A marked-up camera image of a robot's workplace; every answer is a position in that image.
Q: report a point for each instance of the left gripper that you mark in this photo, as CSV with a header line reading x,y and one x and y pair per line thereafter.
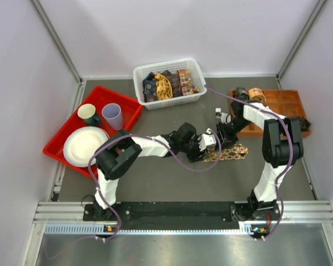
x,y
197,155

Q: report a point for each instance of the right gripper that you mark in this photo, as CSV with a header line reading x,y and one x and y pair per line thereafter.
x,y
223,138

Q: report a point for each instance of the floral patterned tie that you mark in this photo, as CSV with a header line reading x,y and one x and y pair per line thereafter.
x,y
236,152

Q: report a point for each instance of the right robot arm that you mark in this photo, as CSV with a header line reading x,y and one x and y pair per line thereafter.
x,y
282,146

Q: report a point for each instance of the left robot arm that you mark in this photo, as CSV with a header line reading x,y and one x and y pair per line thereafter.
x,y
115,157

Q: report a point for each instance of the rolled dark grey tie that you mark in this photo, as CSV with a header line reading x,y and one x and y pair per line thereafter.
x,y
241,93

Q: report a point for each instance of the rolled beige tie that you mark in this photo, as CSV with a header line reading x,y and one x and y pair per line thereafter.
x,y
257,94

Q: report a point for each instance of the yellow patterned tie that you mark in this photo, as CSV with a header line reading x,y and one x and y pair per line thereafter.
x,y
164,88

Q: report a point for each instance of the dark blue patterned tie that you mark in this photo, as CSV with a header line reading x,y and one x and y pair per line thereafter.
x,y
150,88

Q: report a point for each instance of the orange dotted tie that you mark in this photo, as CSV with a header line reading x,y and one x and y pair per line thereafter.
x,y
186,83

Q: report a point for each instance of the maroon patterned tie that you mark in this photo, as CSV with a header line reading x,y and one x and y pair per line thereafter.
x,y
175,83

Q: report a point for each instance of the wooden compartment tray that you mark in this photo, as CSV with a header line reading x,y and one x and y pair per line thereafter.
x,y
284,102

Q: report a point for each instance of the lilac plastic cup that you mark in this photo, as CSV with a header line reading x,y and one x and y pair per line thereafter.
x,y
112,113

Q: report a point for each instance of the rolled dark green tie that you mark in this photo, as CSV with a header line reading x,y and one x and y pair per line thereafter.
x,y
304,123

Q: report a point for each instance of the white plastic basket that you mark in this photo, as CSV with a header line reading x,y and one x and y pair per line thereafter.
x,y
197,78

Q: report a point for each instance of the red plastic tray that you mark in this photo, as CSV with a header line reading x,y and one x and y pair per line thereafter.
x,y
99,97

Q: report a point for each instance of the green mug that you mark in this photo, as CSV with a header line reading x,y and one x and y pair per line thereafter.
x,y
88,113

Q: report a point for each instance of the white paper plate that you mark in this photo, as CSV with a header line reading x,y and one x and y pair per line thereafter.
x,y
81,145

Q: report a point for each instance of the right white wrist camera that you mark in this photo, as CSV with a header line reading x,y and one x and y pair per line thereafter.
x,y
224,118

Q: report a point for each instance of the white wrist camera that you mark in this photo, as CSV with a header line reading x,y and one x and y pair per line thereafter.
x,y
224,118
207,140

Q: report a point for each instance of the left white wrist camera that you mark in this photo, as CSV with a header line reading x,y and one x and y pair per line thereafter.
x,y
207,140

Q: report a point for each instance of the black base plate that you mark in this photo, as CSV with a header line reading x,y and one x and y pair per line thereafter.
x,y
180,215

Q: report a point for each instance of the aluminium front rail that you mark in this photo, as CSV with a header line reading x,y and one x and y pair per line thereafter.
x,y
67,217

